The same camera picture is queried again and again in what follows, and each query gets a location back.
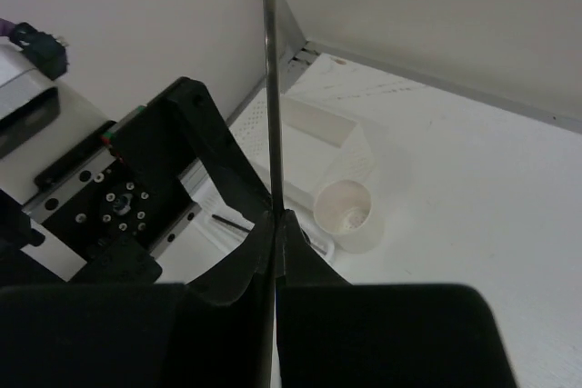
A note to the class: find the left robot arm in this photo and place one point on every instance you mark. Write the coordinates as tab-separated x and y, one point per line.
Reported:
119	195

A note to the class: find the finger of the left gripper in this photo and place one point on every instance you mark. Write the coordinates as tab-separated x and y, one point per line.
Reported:
194	112
124	261

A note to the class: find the silver metal chopstick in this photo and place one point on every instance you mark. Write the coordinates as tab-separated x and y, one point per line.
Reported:
275	155

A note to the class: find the cream cylindrical cup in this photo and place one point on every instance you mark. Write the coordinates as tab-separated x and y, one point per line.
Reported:
351	215

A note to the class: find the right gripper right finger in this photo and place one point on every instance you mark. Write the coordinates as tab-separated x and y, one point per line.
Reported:
331	333

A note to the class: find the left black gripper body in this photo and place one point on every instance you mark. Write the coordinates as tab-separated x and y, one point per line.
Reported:
122	179

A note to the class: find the black thin chopstick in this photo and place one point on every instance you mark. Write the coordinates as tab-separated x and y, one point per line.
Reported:
229	223

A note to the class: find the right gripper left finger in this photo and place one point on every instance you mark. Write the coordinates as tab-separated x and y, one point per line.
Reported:
212	332

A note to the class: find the white perforated square box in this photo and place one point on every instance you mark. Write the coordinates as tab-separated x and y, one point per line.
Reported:
319	147

